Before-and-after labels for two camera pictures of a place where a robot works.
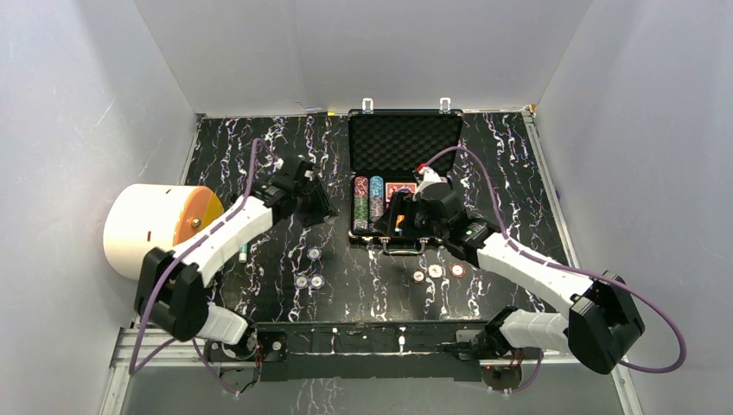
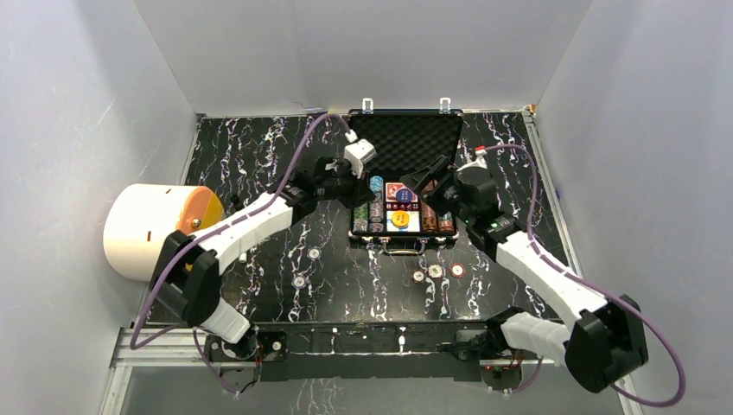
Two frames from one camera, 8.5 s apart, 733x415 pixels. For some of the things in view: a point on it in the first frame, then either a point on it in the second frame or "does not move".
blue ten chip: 314,252 does not move
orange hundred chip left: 418,276 does not move
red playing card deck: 391,188 does not move
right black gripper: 401,203 -> 415,181
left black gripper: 320,201 -> 348,176
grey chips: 301,281 does not move
